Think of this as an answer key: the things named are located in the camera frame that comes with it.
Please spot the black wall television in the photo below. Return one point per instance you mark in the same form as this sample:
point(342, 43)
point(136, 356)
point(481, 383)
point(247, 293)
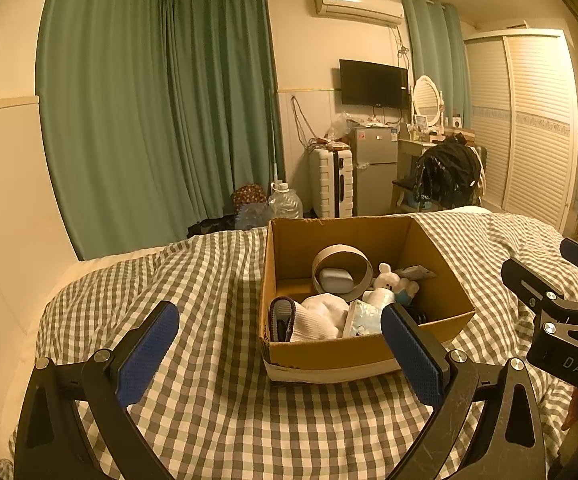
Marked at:
point(373, 82)

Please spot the grey packet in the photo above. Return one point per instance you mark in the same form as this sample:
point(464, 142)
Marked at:
point(416, 273)

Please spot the small picture frame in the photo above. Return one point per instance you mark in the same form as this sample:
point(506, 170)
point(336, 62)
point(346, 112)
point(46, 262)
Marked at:
point(421, 122)

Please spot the white sock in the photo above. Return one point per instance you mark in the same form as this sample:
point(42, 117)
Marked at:
point(319, 317)

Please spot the blue tissue packet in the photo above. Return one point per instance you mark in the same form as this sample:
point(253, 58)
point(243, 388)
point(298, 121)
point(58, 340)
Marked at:
point(361, 320)

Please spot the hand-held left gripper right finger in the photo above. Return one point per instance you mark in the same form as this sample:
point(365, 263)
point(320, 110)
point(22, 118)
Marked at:
point(414, 355)

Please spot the white dressing table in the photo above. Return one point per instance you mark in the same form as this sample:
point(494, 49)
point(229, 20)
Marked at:
point(406, 152)

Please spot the white plush toy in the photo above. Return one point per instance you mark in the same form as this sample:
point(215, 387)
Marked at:
point(391, 280)

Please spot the cardboard box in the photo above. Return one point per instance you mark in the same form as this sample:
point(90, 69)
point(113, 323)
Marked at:
point(329, 355)

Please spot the white air conditioner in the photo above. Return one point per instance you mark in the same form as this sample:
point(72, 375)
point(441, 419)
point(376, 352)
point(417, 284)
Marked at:
point(356, 6)

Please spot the grey earbuds case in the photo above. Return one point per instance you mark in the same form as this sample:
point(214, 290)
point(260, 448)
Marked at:
point(335, 280)

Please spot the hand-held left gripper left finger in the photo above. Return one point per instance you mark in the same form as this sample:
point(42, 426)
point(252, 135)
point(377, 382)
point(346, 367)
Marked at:
point(146, 355)

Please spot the white louvred wardrobe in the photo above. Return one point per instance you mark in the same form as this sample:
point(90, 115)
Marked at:
point(529, 120)

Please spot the clear plastic bag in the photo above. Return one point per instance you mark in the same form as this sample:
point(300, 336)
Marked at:
point(339, 126)

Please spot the dark green curtain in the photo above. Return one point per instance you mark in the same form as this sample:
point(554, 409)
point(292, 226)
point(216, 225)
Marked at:
point(104, 110)
point(224, 105)

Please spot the clear water jug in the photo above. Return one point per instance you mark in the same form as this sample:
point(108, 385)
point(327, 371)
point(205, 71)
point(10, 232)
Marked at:
point(285, 205)

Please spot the small silver fridge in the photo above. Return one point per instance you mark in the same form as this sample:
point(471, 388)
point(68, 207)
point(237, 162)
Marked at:
point(374, 170)

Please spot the light green curtain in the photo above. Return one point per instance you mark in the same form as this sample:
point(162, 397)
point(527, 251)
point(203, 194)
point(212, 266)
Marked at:
point(434, 40)

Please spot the patterned bag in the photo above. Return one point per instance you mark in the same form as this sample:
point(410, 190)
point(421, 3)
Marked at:
point(248, 195)

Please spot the white oval mirror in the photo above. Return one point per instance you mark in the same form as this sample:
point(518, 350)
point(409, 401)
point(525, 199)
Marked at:
point(426, 96)

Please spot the white pole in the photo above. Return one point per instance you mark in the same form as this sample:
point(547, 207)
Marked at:
point(275, 150)

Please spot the white suitcase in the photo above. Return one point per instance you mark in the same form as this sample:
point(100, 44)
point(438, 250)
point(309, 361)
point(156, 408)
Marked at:
point(326, 180)

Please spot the bluish water jug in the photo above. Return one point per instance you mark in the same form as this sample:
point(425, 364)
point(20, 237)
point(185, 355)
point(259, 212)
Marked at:
point(251, 216)

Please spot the black bag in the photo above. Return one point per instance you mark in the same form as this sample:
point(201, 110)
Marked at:
point(214, 226)

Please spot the black clothing on chair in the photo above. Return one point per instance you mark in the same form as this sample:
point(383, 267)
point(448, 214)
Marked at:
point(449, 172)

